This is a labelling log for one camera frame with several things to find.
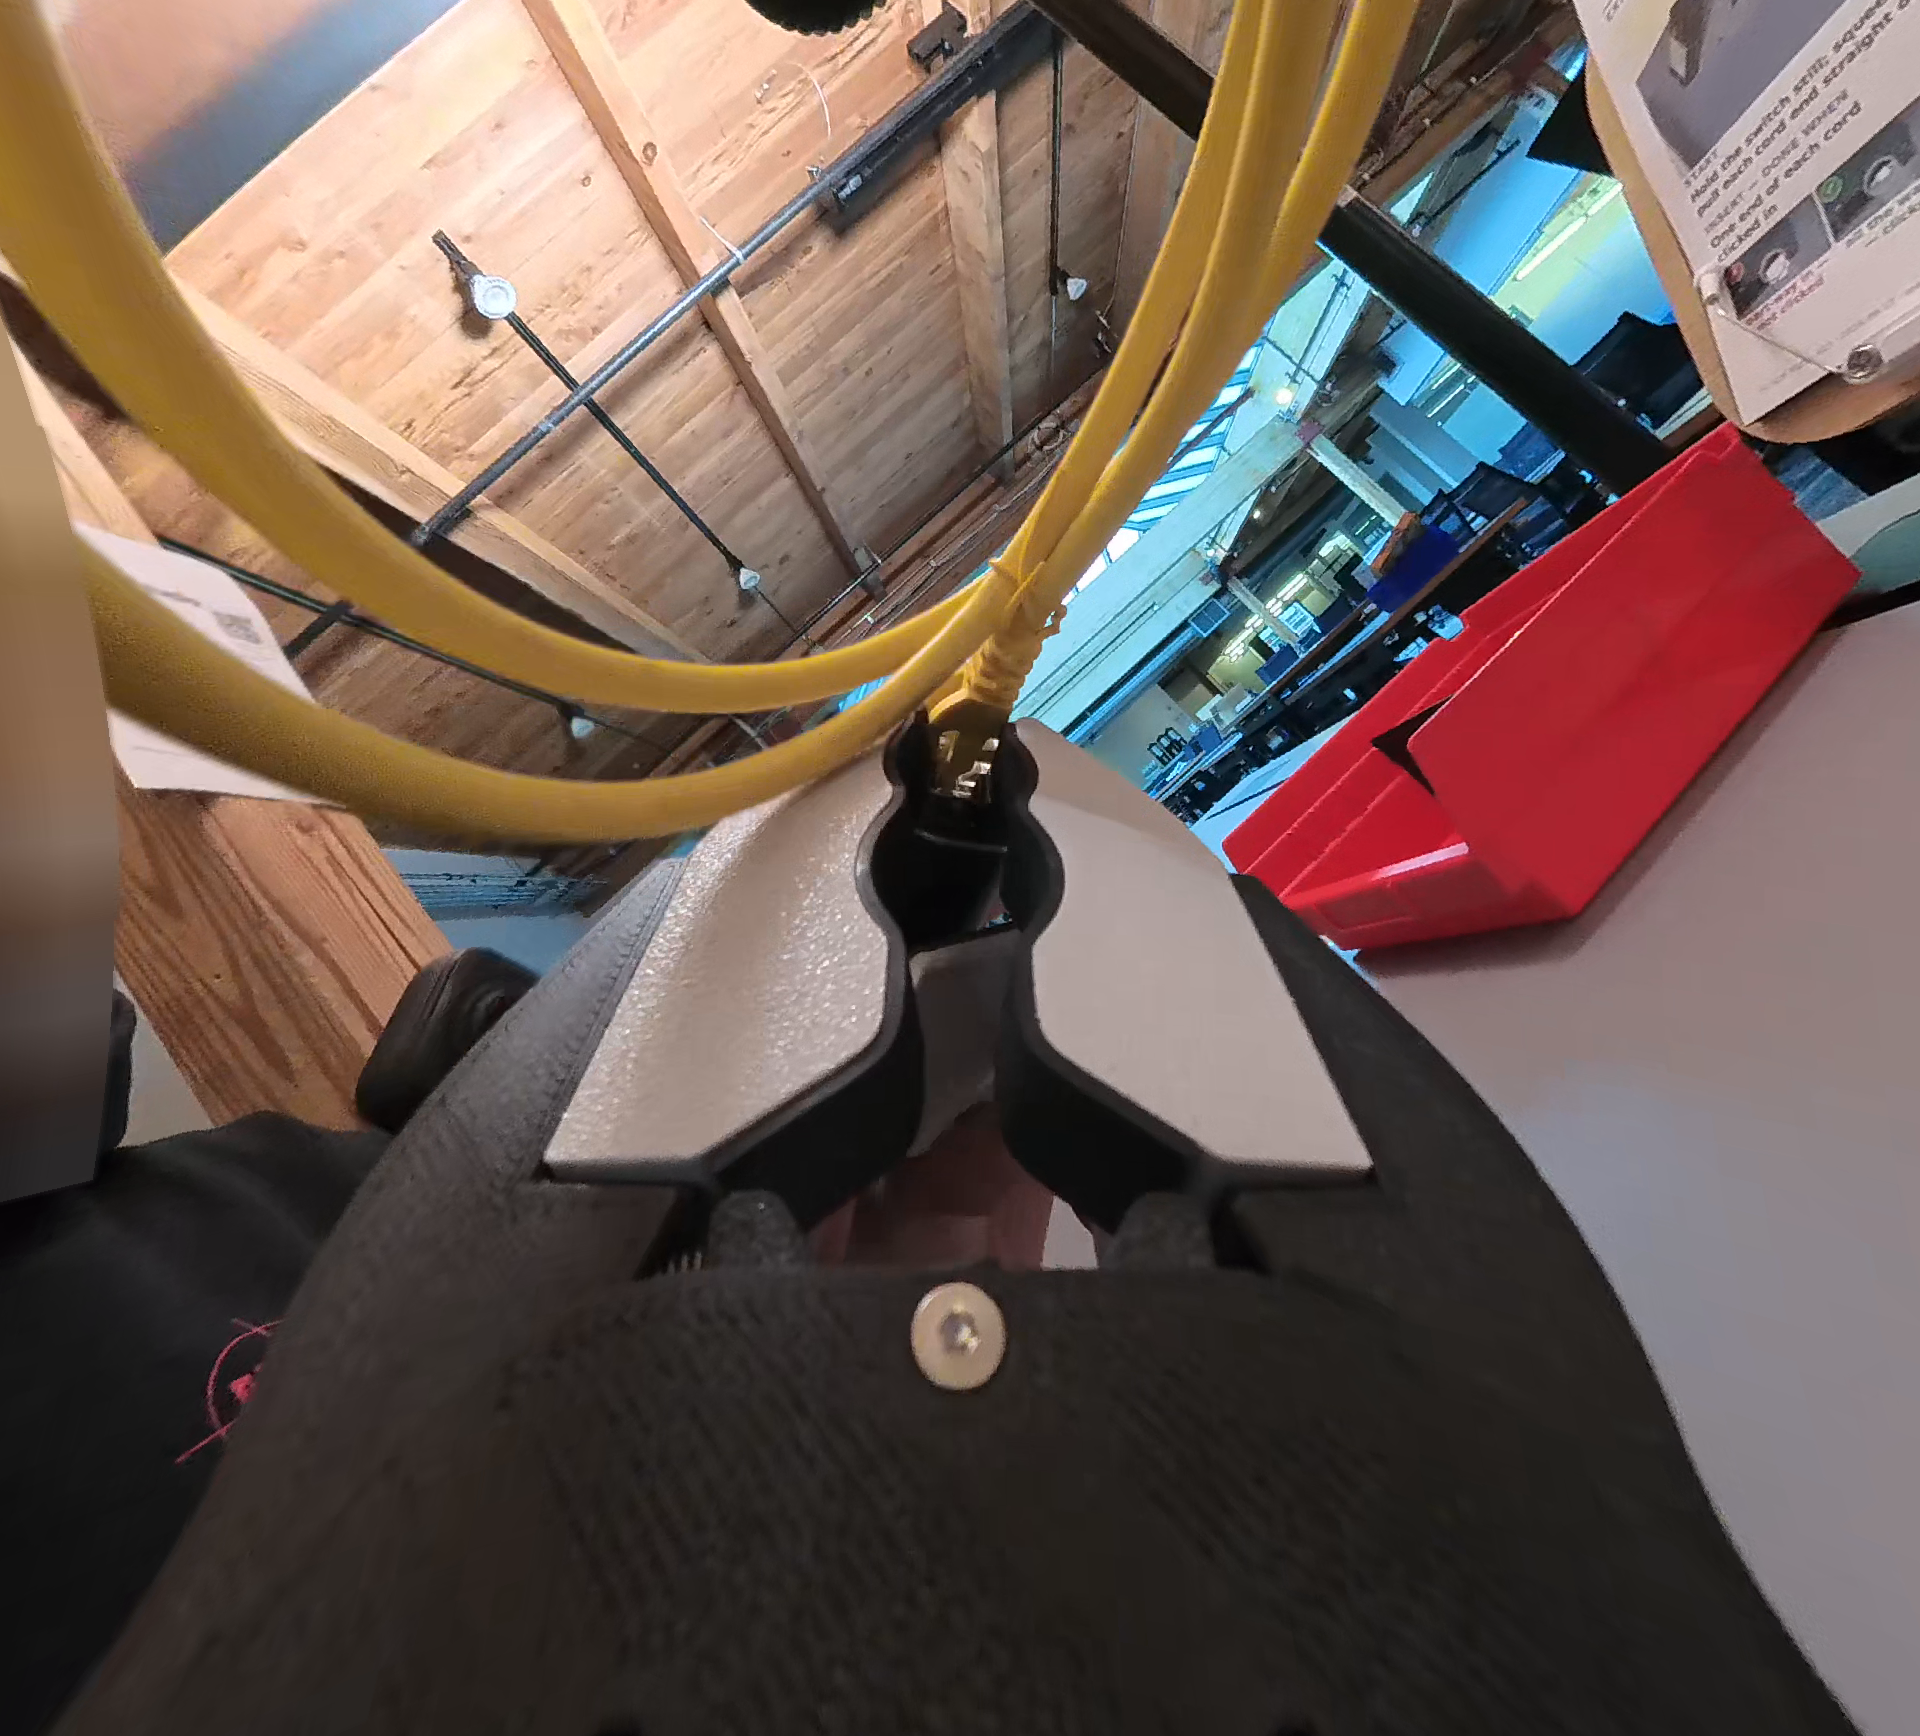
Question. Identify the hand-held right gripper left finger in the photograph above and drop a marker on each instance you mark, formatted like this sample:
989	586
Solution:
720	987

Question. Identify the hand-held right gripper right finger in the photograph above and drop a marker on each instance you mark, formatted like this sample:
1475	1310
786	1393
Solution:
1185	1001

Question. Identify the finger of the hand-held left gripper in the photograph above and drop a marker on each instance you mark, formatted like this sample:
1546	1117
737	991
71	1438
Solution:
959	1034

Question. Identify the black ethernet splitter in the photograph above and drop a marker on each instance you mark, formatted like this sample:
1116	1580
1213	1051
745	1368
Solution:
955	867

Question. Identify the person's left hand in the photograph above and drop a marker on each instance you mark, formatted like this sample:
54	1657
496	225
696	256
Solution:
945	1204

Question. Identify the red plastic bin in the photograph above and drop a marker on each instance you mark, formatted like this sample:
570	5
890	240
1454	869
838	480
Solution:
1591	717

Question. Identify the white paper notice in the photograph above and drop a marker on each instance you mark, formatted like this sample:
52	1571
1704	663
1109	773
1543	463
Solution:
150	574

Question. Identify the white track spot lamp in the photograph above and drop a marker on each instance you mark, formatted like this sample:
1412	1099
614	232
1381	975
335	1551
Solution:
491	298

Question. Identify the black stand pole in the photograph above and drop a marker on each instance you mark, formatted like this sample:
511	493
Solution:
1351	222

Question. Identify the instruction poster board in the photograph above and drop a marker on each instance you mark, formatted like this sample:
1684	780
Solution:
1726	40

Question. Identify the wooden post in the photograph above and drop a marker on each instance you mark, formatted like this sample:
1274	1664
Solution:
255	942

